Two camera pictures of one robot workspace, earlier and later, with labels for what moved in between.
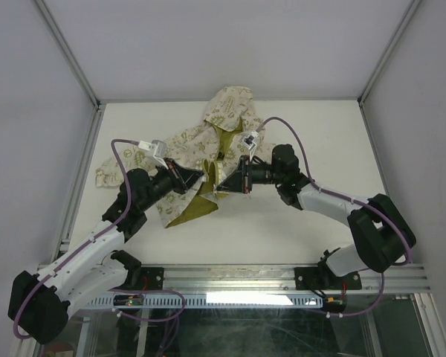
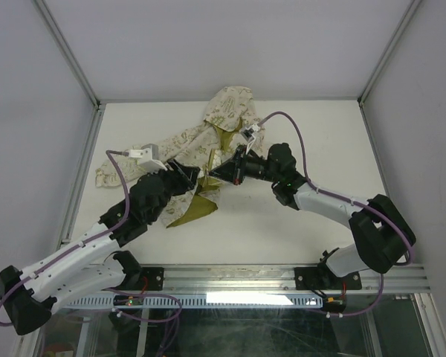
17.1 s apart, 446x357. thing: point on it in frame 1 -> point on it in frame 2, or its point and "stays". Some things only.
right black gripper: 238,181 -> 233,170
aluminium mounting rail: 277,278 stays
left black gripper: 183,178 stays
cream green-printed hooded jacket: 231,131 stays
